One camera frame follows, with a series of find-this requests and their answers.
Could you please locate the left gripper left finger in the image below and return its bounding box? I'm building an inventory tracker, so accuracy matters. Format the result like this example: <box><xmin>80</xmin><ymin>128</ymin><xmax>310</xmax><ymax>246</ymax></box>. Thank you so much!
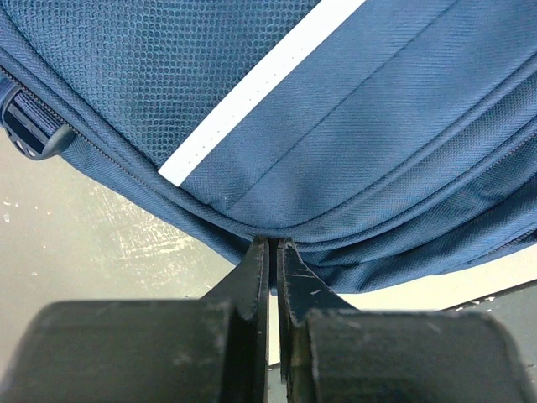
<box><xmin>1</xmin><ymin>238</ymin><xmax>269</xmax><ymax>402</ymax></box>

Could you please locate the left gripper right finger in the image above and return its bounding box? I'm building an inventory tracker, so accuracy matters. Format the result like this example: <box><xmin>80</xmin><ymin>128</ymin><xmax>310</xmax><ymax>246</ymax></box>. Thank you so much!
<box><xmin>275</xmin><ymin>239</ymin><xmax>536</xmax><ymax>402</ymax></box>

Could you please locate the navy blue student backpack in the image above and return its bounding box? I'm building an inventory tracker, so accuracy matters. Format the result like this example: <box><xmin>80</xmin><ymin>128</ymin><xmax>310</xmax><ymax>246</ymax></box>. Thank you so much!
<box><xmin>1</xmin><ymin>1</ymin><xmax>536</xmax><ymax>293</ymax></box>

